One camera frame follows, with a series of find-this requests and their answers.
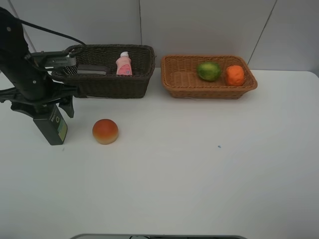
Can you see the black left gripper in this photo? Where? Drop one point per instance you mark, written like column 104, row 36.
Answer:
column 33, row 96

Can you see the black pump dispenser bottle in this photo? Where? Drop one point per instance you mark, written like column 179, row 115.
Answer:
column 52, row 125

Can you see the translucent pink plastic cup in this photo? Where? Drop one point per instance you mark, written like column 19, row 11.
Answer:
column 92, row 69

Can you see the pink squeeze bottle white cap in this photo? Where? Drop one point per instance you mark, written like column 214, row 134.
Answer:
column 124, row 65

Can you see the green lime fruit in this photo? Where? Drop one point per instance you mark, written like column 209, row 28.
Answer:
column 208, row 71

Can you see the orange tangerine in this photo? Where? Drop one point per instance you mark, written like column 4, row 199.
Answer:
column 235, row 75

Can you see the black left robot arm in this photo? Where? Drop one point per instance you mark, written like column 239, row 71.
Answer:
column 13, row 48

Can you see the orange round bread bun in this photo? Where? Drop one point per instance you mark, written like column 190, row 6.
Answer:
column 105, row 131

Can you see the dark brown wicker basket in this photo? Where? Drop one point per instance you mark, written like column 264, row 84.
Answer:
column 110, row 85

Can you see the light tan wicker basket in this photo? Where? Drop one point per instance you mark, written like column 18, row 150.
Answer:
column 179, row 77

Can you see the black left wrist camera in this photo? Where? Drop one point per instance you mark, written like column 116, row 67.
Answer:
column 50, row 61

